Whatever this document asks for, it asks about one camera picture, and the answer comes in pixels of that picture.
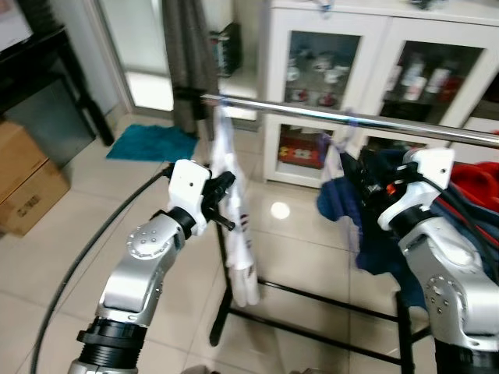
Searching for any white glass door cabinet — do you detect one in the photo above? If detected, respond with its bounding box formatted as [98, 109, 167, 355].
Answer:
[261, 0, 499, 189]

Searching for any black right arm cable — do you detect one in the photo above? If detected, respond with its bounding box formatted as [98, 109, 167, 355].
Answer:
[405, 175, 499, 262]

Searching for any white striped hanging garment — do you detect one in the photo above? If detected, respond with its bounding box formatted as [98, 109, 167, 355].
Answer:
[207, 104, 263, 308]

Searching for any chrome clothes rail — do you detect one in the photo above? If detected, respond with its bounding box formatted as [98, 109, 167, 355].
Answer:
[200, 92, 499, 149]

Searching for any red box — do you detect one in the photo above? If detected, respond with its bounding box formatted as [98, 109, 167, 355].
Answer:
[278, 127, 326, 170]

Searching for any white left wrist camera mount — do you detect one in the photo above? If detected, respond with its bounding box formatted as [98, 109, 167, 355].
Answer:
[168, 159, 213, 237]

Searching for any blue denim hanging garment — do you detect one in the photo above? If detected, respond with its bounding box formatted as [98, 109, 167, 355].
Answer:
[315, 148, 431, 311]

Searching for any black desk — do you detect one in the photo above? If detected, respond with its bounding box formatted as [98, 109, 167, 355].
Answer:
[0, 27, 118, 149]

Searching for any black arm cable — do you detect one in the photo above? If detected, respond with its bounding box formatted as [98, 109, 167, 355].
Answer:
[405, 175, 499, 262]
[30, 165, 174, 374]

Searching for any brown cardboard box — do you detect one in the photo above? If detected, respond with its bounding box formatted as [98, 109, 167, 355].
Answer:
[0, 118, 72, 238]

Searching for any dark printed box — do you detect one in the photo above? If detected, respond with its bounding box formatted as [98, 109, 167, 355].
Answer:
[211, 22, 242, 79]

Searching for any grey panel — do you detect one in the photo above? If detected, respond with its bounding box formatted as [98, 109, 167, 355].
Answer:
[4, 78, 98, 168]

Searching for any grey curtain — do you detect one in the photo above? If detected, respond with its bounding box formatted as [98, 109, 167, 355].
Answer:
[161, 0, 221, 139]

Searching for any teal floor mat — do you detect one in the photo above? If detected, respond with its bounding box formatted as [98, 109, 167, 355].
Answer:
[105, 122, 200, 164]

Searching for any red clothes hanger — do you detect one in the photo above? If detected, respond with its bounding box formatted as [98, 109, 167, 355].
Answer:
[431, 196, 499, 245]

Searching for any black clothes rack frame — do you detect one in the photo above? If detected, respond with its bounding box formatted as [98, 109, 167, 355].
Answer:
[173, 86, 434, 374]

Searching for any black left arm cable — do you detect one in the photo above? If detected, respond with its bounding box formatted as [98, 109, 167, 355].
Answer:
[30, 165, 174, 374]

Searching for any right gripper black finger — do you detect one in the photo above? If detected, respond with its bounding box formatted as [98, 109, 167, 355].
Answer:
[352, 183, 383, 217]
[342, 152, 375, 192]

